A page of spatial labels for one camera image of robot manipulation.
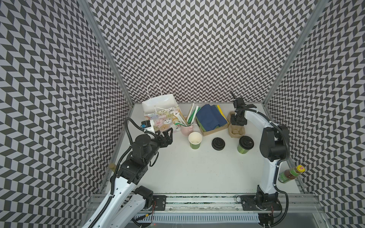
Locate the stack of pulp cup carriers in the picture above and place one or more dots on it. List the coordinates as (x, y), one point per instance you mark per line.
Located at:
(235, 131)

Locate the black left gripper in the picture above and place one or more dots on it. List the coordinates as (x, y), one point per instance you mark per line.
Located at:
(168, 138)

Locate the metal base rail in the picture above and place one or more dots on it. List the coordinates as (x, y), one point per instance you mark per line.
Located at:
(298, 209)

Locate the green napkin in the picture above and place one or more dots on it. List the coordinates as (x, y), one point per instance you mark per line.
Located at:
(200, 125)

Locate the green paper cup stack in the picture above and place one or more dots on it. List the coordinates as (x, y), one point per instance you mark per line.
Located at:
(195, 139)

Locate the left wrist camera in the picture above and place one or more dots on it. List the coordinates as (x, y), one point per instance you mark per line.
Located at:
(148, 125)

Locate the yellow napkin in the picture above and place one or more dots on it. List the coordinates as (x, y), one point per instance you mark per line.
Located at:
(221, 112)

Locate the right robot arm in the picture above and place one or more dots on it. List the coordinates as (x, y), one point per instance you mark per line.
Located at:
(274, 148)

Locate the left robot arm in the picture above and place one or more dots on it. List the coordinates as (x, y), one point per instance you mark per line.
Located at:
(125, 199)

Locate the green wrapped straw, lying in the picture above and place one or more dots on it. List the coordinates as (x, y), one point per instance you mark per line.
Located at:
(181, 124)

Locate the pink metal bucket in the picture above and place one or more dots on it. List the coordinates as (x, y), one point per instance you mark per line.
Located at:
(187, 130)

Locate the cardboard napkin box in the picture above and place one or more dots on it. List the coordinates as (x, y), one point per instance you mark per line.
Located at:
(214, 131)

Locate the cartoon animal paper bag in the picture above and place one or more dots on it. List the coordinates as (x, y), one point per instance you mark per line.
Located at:
(163, 110)

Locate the brown tea bottle yellow cap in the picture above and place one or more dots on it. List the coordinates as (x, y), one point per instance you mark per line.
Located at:
(291, 174)

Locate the black cup lid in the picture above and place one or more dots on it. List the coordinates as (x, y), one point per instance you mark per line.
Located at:
(247, 138)

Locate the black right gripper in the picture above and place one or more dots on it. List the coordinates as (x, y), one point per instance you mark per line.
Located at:
(235, 122)

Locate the dark blue napkin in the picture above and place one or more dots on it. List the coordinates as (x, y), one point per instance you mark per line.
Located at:
(210, 117)

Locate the yellow-green drink bottle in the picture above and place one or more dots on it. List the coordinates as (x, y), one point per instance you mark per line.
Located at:
(112, 167)

